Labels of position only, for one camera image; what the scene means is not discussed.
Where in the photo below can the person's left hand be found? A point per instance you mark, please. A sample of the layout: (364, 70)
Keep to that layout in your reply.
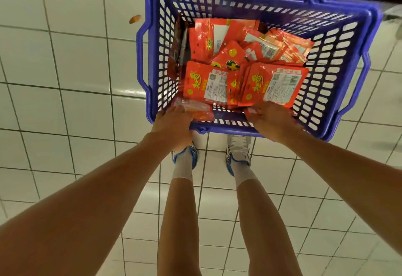
(173, 128)

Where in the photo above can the grey shoe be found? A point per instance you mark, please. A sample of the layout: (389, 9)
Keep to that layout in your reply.
(188, 154)
(238, 150)

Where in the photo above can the person's right leg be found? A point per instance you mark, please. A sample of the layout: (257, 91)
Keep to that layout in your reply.
(264, 235)

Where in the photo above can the person's right hand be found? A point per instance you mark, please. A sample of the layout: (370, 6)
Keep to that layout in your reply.
(273, 122)

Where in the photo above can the person's left forearm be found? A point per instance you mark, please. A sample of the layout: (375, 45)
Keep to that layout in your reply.
(81, 216)

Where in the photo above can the small orange scrap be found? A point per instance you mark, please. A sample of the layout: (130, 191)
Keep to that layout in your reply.
(135, 19)

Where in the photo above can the blue plastic basket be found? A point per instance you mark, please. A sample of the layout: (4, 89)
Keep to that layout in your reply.
(339, 53)

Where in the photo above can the person's left leg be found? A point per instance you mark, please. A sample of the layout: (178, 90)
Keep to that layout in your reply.
(179, 235)

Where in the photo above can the grey left shoe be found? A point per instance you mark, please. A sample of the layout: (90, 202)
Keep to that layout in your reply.
(188, 154)

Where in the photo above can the person's right forearm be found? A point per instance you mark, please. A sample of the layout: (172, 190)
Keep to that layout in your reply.
(352, 178)

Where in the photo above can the person's leg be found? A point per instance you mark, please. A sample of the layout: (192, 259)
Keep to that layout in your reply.
(179, 235)
(264, 235)

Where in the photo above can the pile of red seasoning packets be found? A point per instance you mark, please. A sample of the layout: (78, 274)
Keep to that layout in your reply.
(264, 84)

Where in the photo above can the grey right shoe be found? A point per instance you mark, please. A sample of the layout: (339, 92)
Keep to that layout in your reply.
(238, 150)

